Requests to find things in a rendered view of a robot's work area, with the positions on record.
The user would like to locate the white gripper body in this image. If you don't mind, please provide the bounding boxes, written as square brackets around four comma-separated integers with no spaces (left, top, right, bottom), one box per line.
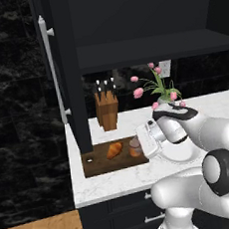
[134,119,166,161]

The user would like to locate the jam jar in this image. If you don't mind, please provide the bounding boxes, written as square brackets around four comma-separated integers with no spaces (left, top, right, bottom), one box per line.
[127,135,144,159]

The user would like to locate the orange croissant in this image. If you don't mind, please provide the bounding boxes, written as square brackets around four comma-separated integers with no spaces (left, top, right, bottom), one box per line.
[105,140,126,161]

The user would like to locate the dark wooden cutting board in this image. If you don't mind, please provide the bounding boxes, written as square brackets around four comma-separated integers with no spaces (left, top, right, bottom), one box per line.
[79,134,152,180]

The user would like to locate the dark base cabinet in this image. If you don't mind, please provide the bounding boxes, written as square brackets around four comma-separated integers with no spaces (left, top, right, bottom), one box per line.
[76,179,229,229]

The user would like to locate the dark cabinet door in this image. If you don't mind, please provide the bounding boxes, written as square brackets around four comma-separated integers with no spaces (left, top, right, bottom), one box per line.
[29,0,95,158]

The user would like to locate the white plate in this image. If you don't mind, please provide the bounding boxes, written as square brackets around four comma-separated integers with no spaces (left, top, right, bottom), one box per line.
[154,139,205,167]

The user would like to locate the wooden knife block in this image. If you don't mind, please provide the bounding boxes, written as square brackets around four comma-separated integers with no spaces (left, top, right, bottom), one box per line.
[91,77,123,133]

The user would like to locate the pink tulips in white vase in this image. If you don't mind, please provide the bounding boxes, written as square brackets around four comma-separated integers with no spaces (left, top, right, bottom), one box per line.
[128,59,188,115]

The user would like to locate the grey drawer handle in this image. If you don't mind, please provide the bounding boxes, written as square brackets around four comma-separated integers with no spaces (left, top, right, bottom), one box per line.
[143,212,168,224]
[142,190,153,201]

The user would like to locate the white wall outlet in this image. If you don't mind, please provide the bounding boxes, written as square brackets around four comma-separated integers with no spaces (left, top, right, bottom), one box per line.
[157,59,173,80]

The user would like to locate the dark wall cabinet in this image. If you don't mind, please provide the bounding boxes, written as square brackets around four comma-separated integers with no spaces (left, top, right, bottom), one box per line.
[48,0,229,80]

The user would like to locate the grey cabinet door handle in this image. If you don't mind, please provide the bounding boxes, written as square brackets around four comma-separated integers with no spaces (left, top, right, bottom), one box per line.
[37,12,74,127]

